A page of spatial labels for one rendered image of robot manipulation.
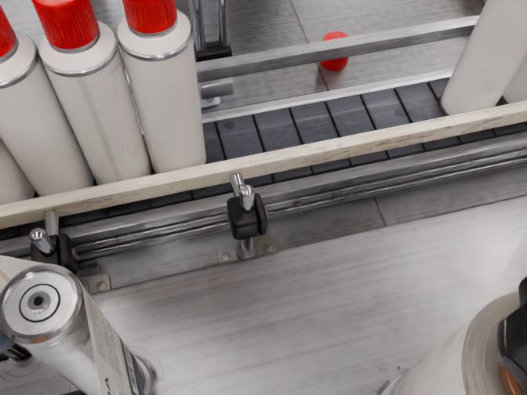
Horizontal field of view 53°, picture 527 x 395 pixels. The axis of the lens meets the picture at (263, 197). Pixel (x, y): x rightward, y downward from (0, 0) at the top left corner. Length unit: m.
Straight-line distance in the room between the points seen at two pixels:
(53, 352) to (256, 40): 0.50
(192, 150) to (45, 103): 0.13
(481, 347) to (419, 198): 0.33
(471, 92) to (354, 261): 0.20
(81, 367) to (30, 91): 0.19
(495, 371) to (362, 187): 0.31
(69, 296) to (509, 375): 0.19
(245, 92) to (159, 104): 0.23
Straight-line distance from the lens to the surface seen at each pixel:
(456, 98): 0.56
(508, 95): 0.61
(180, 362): 0.43
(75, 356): 0.29
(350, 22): 0.73
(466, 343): 0.27
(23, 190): 0.50
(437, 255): 0.49
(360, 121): 0.55
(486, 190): 0.60
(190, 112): 0.43
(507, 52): 0.51
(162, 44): 0.37
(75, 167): 0.47
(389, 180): 0.54
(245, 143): 0.52
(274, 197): 0.50
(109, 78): 0.39
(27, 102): 0.40
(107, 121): 0.41
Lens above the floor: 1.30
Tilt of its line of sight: 59 degrees down
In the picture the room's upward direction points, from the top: 3 degrees clockwise
